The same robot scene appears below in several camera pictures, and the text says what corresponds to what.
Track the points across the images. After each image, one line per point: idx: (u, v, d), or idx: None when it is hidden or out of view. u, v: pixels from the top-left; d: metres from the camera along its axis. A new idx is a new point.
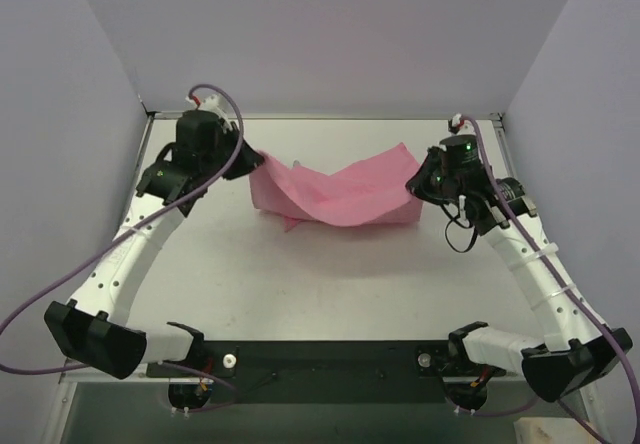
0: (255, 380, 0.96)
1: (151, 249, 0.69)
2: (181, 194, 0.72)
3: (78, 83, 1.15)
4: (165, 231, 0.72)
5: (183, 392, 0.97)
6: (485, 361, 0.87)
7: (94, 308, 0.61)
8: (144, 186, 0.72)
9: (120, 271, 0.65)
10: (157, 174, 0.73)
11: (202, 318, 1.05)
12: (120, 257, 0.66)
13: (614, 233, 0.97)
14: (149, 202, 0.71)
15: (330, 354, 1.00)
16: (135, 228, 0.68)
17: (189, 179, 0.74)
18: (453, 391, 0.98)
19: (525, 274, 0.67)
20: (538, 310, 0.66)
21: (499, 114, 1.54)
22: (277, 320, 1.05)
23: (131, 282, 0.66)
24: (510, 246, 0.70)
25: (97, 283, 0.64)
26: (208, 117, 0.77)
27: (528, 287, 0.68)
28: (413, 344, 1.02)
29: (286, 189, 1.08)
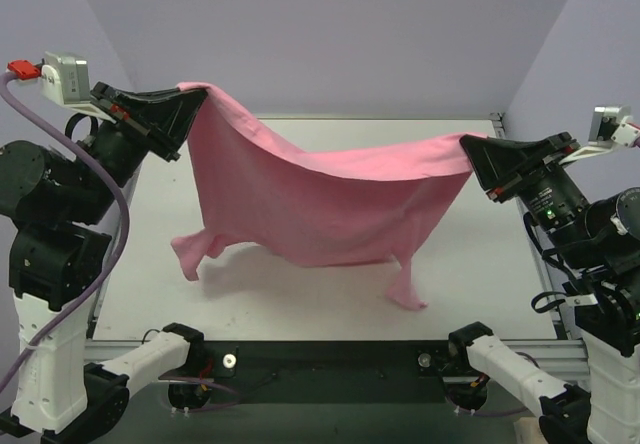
0: (255, 380, 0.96)
1: (68, 349, 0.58)
2: (66, 290, 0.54)
3: None
4: (76, 324, 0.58)
5: (182, 392, 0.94)
6: (486, 371, 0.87)
7: (40, 424, 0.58)
8: (18, 282, 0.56)
9: (41, 390, 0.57)
10: (26, 264, 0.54)
11: (202, 320, 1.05)
12: (36, 372, 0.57)
13: None
14: (34, 304, 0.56)
15: (330, 355, 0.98)
16: (32, 347, 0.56)
17: (72, 261, 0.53)
18: (453, 391, 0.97)
19: (616, 394, 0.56)
20: (599, 416, 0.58)
21: (499, 114, 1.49)
22: (276, 321, 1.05)
23: (64, 388, 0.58)
24: (617, 368, 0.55)
25: (27, 400, 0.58)
26: (33, 182, 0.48)
27: (603, 394, 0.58)
28: (413, 344, 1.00)
29: (254, 134, 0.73)
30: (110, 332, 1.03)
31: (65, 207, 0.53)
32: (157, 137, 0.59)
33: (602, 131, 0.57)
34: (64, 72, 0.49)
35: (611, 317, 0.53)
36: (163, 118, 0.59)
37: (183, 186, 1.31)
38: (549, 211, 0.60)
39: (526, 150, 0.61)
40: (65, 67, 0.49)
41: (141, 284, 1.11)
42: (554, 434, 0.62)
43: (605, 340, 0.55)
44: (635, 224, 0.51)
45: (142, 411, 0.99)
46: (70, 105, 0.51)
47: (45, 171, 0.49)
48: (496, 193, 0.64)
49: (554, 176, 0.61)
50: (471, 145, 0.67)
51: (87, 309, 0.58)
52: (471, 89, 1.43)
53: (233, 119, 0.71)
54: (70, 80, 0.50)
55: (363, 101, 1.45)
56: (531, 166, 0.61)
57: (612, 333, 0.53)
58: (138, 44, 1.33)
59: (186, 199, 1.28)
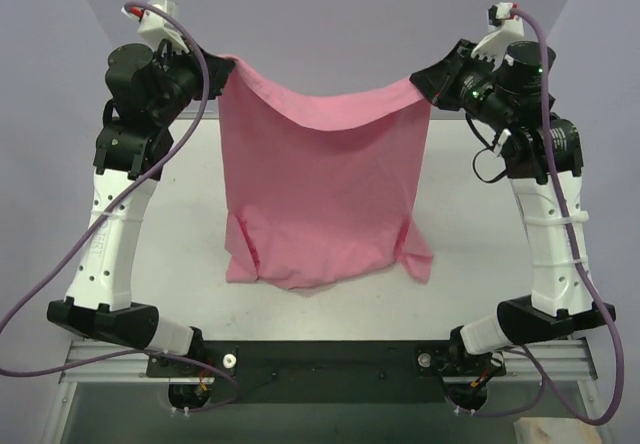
0: (255, 380, 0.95)
1: (132, 227, 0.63)
2: (145, 163, 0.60)
3: (78, 84, 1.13)
4: (142, 204, 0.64)
5: (183, 392, 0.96)
6: (480, 349, 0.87)
7: (93, 302, 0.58)
8: (102, 161, 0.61)
9: (107, 260, 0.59)
10: (113, 143, 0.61)
11: (202, 319, 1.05)
12: (102, 244, 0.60)
13: (615, 235, 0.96)
14: (113, 179, 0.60)
15: (331, 355, 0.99)
16: (108, 212, 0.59)
17: (151, 140, 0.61)
18: (453, 391, 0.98)
19: (543, 235, 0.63)
20: (538, 269, 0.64)
21: None
22: (277, 322, 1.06)
23: (122, 266, 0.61)
24: (538, 203, 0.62)
25: (86, 276, 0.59)
26: (143, 61, 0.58)
27: (537, 245, 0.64)
28: (414, 344, 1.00)
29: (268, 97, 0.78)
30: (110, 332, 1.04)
31: (154, 97, 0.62)
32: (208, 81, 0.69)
33: (491, 15, 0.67)
34: (168, 6, 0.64)
35: (524, 152, 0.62)
36: (213, 72, 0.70)
37: (182, 187, 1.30)
38: (473, 90, 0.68)
39: (447, 55, 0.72)
40: (169, 3, 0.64)
41: (142, 283, 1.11)
42: (510, 316, 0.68)
43: (523, 177, 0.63)
44: (522, 55, 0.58)
45: (141, 410, 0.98)
46: (167, 30, 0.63)
47: (153, 59, 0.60)
48: (435, 97, 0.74)
49: (468, 64, 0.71)
50: (419, 78, 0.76)
51: (149, 195, 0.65)
52: None
53: (252, 85, 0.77)
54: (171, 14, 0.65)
55: None
56: (454, 63, 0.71)
57: (530, 168, 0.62)
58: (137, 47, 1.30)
59: (185, 200, 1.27)
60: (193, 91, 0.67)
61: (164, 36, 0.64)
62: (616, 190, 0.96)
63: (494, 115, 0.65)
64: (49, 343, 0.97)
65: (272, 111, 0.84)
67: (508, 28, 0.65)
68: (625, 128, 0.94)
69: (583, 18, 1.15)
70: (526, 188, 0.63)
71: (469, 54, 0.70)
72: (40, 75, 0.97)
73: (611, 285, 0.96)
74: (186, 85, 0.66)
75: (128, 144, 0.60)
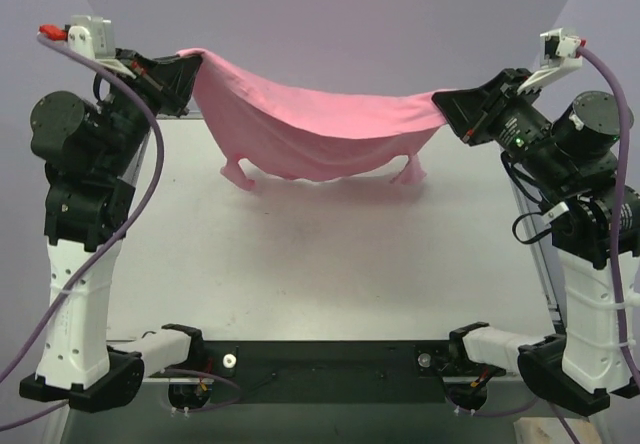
0: (255, 380, 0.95)
1: (97, 295, 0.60)
2: (102, 231, 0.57)
3: None
4: (106, 269, 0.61)
5: (183, 392, 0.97)
6: (484, 360, 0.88)
7: (67, 382, 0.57)
8: (55, 229, 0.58)
9: (73, 339, 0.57)
10: (63, 209, 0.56)
11: (201, 320, 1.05)
12: (67, 321, 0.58)
13: None
14: (69, 250, 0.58)
15: (331, 355, 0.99)
16: (67, 291, 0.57)
17: (107, 204, 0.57)
18: (453, 391, 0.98)
19: (590, 315, 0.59)
20: (575, 341, 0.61)
21: None
22: (278, 321, 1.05)
23: (92, 338, 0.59)
24: (590, 284, 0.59)
25: (55, 355, 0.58)
26: (74, 123, 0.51)
27: (579, 318, 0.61)
28: (413, 344, 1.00)
29: (246, 94, 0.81)
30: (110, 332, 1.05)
31: (100, 151, 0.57)
32: (168, 96, 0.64)
33: (550, 51, 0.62)
34: (95, 28, 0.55)
35: (582, 228, 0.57)
36: (169, 81, 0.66)
37: (181, 187, 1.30)
38: (517, 138, 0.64)
39: (487, 86, 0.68)
40: (94, 25, 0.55)
41: (141, 284, 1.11)
42: (536, 376, 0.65)
43: (579, 253, 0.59)
44: (592, 118, 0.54)
45: (141, 411, 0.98)
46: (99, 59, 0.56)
47: (85, 113, 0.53)
48: (468, 134, 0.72)
49: (513, 103, 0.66)
50: (446, 98, 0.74)
51: (114, 257, 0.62)
52: None
53: (228, 81, 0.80)
54: (99, 36, 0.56)
55: None
56: (493, 98, 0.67)
57: (589, 246, 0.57)
58: None
59: (184, 201, 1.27)
60: (144, 122, 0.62)
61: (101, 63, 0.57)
62: None
63: (543, 175, 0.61)
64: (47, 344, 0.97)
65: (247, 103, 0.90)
67: (567, 66, 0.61)
68: None
69: None
70: (577, 263, 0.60)
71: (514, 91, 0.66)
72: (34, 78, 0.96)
73: None
74: (139, 116, 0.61)
75: (80, 212, 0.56)
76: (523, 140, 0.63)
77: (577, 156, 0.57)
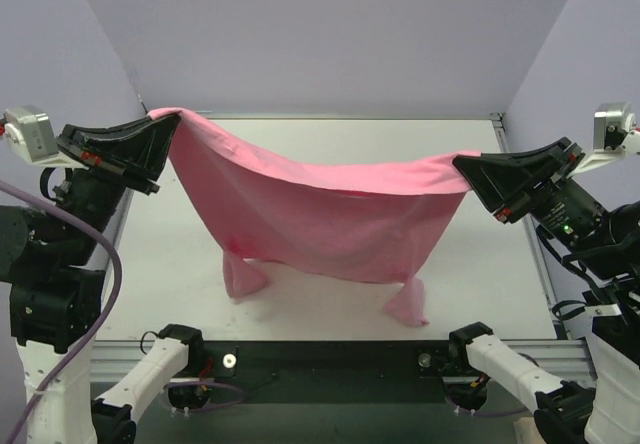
0: (255, 380, 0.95)
1: (76, 387, 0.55)
2: (72, 333, 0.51)
3: (72, 87, 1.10)
4: (82, 362, 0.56)
5: (183, 392, 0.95)
6: (486, 371, 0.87)
7: None
8: (21, 330, 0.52)
9: (55, 431, 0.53)
10: (27, 313, 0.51)
11: (201, 321, 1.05)
12: (47, 415, 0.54)
13: None
14: (40, 348, 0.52)
15: (331, 355, 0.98)
16: (40, 391, 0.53)
17: (73, 304, 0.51)
18: (453, 391, 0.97)
19: (624, 404, 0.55)
20: (600, 419, 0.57)
21: (499, 114, 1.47)
22: (277, 320, 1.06)
23: (75, 426, 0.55)
24: (630, 378, 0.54)
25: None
26: (19, 245, 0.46)
27: (608, 400, 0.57)
28: (414, 343, 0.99)
29: (232, 153, 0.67)
30: (110, 332, 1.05)
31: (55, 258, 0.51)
32: (134, 174, 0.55)
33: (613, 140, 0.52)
34: (26, 132, 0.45)
35: (635, 330, 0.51)
36: (135, 162, 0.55)
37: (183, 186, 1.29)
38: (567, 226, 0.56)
39: (529, 168, 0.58)
40: (27, 126, 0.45)
41: (142, 285, 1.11)
42: (549, 431, 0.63)
43: (625, 353, 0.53)
44: None
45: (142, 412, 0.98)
46: (40, 162, 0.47)
47: (29, 230, 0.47)
48: (505, 213, 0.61)
49: (562, 188, 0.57)
50: (470, 161, 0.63)
51: (91, 347, 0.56)
52: (477, 89, 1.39)
53: (211, 141, 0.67)
54: (35, 138, 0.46)
55: (364, 101, 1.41)
56: (537, 178, 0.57)
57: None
58: (135, 48, 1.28)
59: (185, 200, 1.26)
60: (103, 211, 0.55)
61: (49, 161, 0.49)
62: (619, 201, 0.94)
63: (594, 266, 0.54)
64: None
65: (230, 169, 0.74)
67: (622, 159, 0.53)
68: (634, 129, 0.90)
69: (589, 18, 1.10)
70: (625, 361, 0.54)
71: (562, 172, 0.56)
72: (30, 82, 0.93)
73: None
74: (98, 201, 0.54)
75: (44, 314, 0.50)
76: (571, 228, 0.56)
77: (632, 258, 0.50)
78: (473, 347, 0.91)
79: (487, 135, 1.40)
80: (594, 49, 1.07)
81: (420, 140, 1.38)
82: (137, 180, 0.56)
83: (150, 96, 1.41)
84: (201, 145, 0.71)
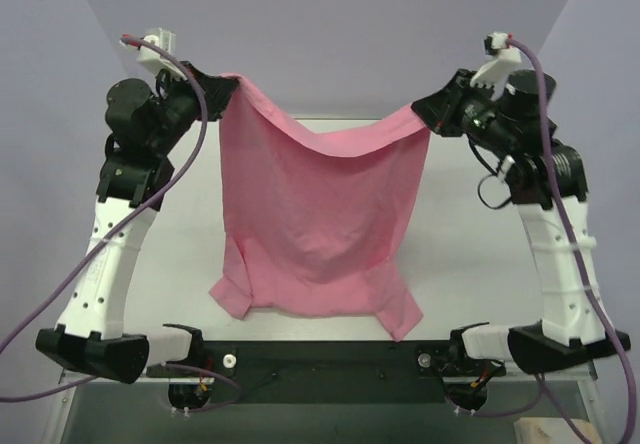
0: (255, 380, 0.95)
1: (128, 254, 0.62)
2: (147, 194, 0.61)
3: (78, 87, 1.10)
4: (140, 233, 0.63)
5: (183, 392, 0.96)
6: (482, 354, 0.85)
7: (86, 330, 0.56)
8: (105, 190, 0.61)
9: (102, 286, 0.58)
10: (116, 173, 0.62)
11: (202, 322, 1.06)
12: (100, 269, 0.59)
13: (623, 239, 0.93)
14: (115, 205, 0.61)
15: (331, 354, 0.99)
16: (106, 239, 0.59)
17: (153, 172, 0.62)
18: (453, 391, 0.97)
19: (549, 260, 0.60)
20: (547, 298, 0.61)
21: None
22: (278, 321, 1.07)
23: (116, 292, 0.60)
24: (544, 228, 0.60)
25: (81, 303, 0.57)
26: (140, 98, 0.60)
27: (545, 271, 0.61)
28: (414, 344, 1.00)
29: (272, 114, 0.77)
30: None
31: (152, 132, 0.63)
32: (210, 101, 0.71)
33: (487, 44, 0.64)
34: (165, 36, 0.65)
35: (527, 179, 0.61)
36: (212, 96, 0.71)
37: (183, 187, 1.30)
38: (475, 119, 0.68)
39: (448, 85, 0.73)
40: (165, 33, 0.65)
41: (142, 285, 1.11)
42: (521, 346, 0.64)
43: (527, 204, 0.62)
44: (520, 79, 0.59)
45: (141, 410, 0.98)
46: (163, 60, 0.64)
47: (150, 95, 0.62)
48: (438, 125, 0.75)
49: (468, 94, 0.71)
50: (423, 102, 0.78)
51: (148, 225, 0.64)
52: None
53: (256, 104, 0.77)
54: (166, 43, 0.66)
55: (363, 103, 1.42)
56: (455, 93, 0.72)
57: (532, 194, 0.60)
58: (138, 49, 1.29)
59: (184, 201, 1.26)
60: (191, 117, 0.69)
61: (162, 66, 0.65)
62: (619, 202, 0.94)
63: (495, 140, 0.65)
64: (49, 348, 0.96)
65: (266, 139, 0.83)
67: (503, 60, 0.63)
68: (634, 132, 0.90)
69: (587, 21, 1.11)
70: (534, 215, 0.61)
71: (468, 83, 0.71)
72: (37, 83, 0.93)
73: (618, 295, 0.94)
74: (187, 110, 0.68)
75: (129, 178, 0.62)
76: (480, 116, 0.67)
77: (520, 120, 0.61)
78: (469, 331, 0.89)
79: None
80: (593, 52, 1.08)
81: None
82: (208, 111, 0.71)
83: None
84: (247, 113, 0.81)
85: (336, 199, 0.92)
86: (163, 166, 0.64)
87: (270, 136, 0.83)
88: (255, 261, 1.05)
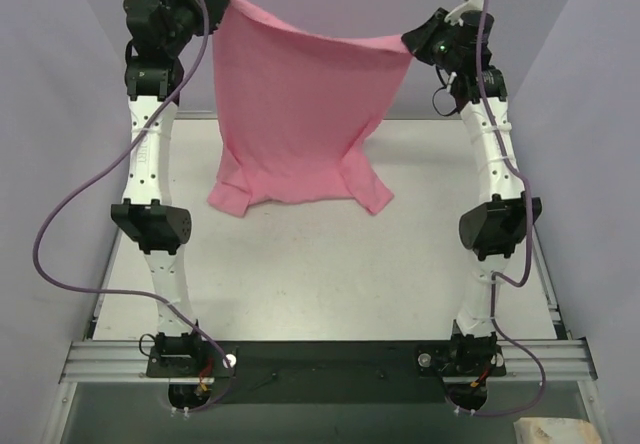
0: (255, 381, 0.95)
1: (166, 140, 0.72)
2: (170, 88, 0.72)
3: (80, 81, 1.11)
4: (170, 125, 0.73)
5: (183, 392, 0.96)
6: (473, 327, 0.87)
7: (147, 199, 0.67)
8: (134, 90, 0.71)
9: (152, 165, 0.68)
10: (140, 74, 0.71)
11: (201, 320, 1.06)
12: (147, 152, 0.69)
13: (616, 231, 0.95)
14: (149, 101, 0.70)
15: (331, 354, 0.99)
16: (146, 129, 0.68)
17: (171, 72, 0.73)
18: (453, 391, 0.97)
19: (480, 140, 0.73)
20: (481, 172, 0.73)
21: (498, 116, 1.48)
22: (277, 321, 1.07)
23: (163, 170, 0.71)
24: (474, 118, 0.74)
25: (138, 181, 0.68)
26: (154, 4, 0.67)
27: (478, 151, 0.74)
28: (414, 344, 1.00)
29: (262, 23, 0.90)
30: (110, 332, 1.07)
31: (164, 36, 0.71)
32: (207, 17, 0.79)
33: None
34: None
35: (461, 92, 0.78)
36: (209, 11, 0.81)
37: (184, 186, 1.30)
38: (440, 46, 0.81)
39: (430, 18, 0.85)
40: None
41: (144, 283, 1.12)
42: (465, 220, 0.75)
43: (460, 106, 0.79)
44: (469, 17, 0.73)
45: (141, 412, 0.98)
46: None
47: (159, 1, 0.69)
48: (416, 51, 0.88)
49: (441, 28, 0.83)
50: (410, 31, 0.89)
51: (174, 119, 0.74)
52: None
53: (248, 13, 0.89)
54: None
55: None
56: (433, 26, 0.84)
57: (464, 99, 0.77)
58: None
59: (184, 201, 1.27)
60: (192, 29, 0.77)
61: None
62: (612, 193, 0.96)
63: (450, 59, 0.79)
64: (51, 346, 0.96)
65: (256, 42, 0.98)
67: (473, 3, 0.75)
68: (624, 124, 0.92)
69: (577, 19, 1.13)
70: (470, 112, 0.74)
71: (444, 18, 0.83)
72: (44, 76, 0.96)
73: (613, 288, 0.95)
74: (187, 23, 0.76)
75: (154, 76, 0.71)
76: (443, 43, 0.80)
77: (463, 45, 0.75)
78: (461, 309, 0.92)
79: None
80: (579, 45, 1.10)
81: (418, 143, 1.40)
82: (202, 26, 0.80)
83: None
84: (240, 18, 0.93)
85: (317, 97, 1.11)
86: (175, 67, 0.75)
87: (260, 43, 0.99)
88: (249, 168, 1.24)
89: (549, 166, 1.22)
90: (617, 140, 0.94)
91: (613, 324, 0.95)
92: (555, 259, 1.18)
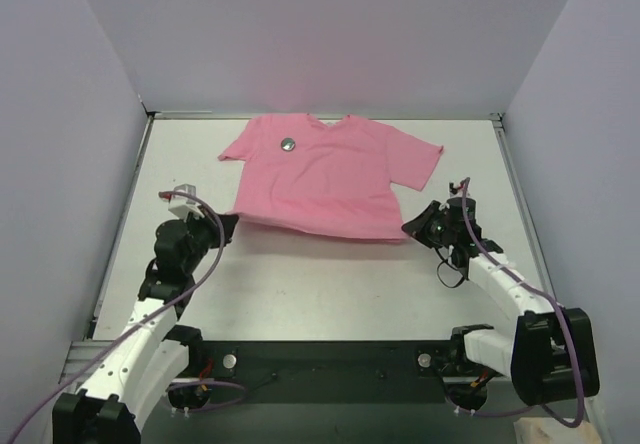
0: (256, 380, 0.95)
1: (153, 343, 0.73)
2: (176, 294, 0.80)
3: (77, 82, 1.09)
4: (164, 328, 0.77)
5: (182, 392, 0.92)
6: (482, 359, 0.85)
7: (105, 392, 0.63)
8: (144, 293, 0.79)
9: (129, 359, 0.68)
10: (156, 282, 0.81)
11: (201, 320, 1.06)
12: (129, 346, 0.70)
13: (619, 235, 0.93)
14: (151, 303, 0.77)
15: (331, 355, 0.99)
16: (140, 323, 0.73)
17: (178, 289, 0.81)
18: (453, 391, 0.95)
19: (493, 284, 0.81)
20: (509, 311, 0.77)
21: (499, 114, 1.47)
22: (276, 323, 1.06)
23: (137, 370, 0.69)
24: (479, 271, 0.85)
25: (104, 373, 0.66)
26: (181, 233, 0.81)
27: (498, 294, 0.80)
28: (414, 344, 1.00)
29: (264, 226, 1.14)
30: (109, 332, 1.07)
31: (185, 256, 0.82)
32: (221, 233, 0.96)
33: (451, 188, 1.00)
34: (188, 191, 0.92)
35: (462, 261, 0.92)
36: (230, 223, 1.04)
37: None
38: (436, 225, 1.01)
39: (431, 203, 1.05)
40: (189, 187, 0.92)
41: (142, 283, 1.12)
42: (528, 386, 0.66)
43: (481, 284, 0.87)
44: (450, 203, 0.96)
45: None
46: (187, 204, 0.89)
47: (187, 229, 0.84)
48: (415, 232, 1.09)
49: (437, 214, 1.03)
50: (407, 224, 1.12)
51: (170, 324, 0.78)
52: (474, 90, 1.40)
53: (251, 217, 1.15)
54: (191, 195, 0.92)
55: (362, 100, 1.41)
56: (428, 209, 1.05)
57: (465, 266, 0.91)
58: (139, 48, 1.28)
59: None
60: (208, 244, 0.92)
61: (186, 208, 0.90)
62: (616, 197, 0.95)
63: (447, 238, 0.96)
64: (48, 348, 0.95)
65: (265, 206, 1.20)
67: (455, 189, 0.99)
68: (630, 127, 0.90)
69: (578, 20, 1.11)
70: (477, 267, 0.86)
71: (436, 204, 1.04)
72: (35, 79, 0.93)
73: (614, 292, 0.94)
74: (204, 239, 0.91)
75: (162, 288, 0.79)
76: (440, 226, 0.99)
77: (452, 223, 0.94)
78: (468, 334, 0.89)
79: (485, 134, 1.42)
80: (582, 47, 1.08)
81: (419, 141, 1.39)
82: (219, 238, 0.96)
83: (151, 96, 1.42)
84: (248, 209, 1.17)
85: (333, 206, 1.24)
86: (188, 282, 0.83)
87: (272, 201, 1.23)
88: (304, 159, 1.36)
89: (550, 167, 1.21)
90: (623, 143, 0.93)
91: (615, 328, 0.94)
92: (556, 259, 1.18)
